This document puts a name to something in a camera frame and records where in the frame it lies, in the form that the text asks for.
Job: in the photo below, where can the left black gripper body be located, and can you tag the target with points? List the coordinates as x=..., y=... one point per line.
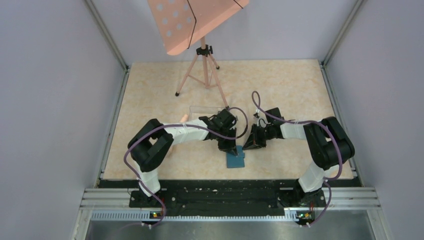
x=223, y=143

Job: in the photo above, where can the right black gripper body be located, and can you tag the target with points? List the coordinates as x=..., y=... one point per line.
x=269, y=133

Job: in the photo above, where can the teal card holder wallet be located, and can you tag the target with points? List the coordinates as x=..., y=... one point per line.
x=236, y=161

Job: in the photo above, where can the clear plastic box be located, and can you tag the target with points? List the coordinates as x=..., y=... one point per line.
x=199, y=111

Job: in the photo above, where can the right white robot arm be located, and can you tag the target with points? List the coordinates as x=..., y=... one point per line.
x=329, y=146

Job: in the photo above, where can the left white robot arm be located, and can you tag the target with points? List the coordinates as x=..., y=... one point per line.
x=149, y=147

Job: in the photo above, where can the pink toy microphone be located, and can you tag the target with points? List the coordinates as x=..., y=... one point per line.
x=184, y=118

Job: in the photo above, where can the pink music stand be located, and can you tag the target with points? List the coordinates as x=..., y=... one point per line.
x=182, y=23

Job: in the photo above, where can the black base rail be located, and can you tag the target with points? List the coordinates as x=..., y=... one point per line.
x=228, y=198

